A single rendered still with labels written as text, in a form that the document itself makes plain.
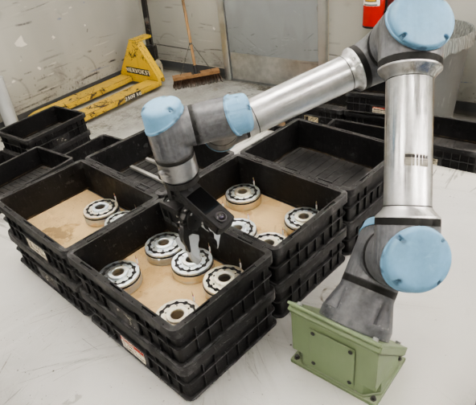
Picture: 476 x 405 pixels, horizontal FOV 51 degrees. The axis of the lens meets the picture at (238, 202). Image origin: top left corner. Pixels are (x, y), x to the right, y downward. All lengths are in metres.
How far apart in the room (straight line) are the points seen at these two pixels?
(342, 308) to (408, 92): 0.43
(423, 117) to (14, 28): 4.10
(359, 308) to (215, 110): 0.47
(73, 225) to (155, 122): 0.72
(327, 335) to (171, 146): 0.49
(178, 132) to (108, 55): 4.44
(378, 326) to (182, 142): 0.52
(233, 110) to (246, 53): 3.87
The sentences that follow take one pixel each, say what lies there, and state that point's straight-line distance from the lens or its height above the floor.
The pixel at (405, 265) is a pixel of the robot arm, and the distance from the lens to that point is 0.90.
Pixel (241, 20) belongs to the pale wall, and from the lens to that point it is 4.69.
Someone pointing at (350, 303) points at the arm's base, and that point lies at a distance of 1.03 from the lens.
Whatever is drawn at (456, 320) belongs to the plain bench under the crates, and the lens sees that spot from 1.32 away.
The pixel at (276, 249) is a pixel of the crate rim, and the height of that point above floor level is 0.93.
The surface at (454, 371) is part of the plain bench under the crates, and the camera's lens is 1.22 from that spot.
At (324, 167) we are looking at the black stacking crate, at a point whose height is 0.83.
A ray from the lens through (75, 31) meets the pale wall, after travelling 5.06.
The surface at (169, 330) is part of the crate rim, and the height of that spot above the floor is 0.93.
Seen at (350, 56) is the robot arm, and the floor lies 1.30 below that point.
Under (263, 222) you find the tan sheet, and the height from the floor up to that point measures 0.83.
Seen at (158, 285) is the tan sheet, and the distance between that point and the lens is 1.23.
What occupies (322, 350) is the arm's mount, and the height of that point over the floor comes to 0.79.
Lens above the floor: 1.63
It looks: 33 degrees down
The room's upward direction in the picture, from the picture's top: 7 degrees counter-clockwise
